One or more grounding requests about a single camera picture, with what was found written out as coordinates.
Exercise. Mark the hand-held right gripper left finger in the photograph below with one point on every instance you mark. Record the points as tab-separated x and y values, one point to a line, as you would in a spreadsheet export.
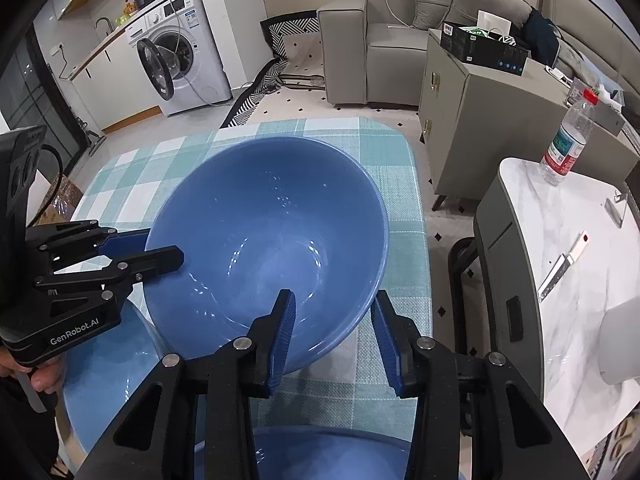
282	330

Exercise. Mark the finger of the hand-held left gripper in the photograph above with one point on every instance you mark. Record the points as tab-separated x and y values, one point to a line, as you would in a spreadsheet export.
125	242
160	259

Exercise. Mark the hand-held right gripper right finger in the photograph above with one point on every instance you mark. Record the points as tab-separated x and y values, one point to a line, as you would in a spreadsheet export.
387	340

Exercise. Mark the light blue bowl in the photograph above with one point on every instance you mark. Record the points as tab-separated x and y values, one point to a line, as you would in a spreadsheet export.
105	390

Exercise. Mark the person's left hand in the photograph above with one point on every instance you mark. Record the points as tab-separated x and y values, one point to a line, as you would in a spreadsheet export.
45	375

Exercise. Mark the brown patterned box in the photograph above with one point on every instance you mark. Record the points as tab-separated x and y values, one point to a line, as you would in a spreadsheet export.
65	200

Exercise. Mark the teal checkered tablecloth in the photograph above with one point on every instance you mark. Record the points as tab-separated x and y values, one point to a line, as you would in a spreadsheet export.
400	240

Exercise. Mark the stick vacuum cleaner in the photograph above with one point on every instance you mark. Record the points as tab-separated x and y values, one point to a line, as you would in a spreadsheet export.
90	132

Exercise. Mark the white kitchen base cabinet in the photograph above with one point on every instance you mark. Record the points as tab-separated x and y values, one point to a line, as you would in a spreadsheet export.
115	90

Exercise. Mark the dark glass door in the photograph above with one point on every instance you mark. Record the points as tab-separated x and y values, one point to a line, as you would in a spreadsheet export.
30	95

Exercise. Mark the white washing machine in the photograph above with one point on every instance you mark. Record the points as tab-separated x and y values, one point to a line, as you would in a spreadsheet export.
200	60

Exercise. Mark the white marble table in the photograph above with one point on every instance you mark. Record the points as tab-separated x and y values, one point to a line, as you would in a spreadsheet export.
590	260

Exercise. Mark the metal kitchen faucet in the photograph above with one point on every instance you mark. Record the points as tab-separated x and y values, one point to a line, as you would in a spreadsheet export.
106	24

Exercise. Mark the dark folded metal stand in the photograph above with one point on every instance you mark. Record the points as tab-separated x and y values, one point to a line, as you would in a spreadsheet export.
300	80

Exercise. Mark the yellow toy figure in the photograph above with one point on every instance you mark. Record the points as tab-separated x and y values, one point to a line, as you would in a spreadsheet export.
127	14

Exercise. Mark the grey-beige side cabinet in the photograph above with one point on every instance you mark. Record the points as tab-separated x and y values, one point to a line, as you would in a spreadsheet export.
480	125

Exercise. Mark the white rounded appliance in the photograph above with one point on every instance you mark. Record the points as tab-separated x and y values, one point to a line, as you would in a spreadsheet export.
625	340

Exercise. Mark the small grey stand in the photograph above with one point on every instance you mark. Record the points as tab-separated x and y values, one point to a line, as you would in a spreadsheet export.
617	210

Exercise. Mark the clear plastic water bottle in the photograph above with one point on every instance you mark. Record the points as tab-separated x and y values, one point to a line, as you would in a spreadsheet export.
567	145

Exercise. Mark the grey sofa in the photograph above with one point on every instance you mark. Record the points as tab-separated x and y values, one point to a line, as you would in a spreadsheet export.
390	60

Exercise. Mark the black cardboard box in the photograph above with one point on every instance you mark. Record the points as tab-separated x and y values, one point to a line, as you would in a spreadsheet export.
485	52

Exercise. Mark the grey flat box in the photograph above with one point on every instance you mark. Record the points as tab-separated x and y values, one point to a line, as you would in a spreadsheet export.
612	117

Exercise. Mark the white small box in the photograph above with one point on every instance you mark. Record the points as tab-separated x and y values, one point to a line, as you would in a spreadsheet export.
495	21

